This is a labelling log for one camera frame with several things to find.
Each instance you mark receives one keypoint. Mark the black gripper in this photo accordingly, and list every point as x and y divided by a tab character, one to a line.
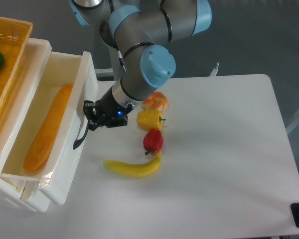
105	112

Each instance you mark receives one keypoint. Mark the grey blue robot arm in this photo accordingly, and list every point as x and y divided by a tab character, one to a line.
140	38

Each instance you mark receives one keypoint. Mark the white drawer cabinet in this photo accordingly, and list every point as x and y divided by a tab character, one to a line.
26	80

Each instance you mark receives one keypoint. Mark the orange baguette bread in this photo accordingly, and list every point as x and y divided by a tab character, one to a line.
41	147

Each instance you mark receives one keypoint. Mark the yellow bell pepper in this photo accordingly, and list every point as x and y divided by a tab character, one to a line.
150	119

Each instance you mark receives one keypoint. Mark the round twisted bread roll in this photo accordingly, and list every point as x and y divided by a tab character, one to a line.
156	101

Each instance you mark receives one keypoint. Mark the red bell pepper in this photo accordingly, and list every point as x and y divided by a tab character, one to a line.
153	141

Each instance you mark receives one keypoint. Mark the yellow banana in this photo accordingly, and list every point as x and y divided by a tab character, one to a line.
134	170

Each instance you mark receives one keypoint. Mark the yellow woven basket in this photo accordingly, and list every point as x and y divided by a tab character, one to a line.
14	35

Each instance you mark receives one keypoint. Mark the black top drawer handle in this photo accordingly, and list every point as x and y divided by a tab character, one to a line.
78	142

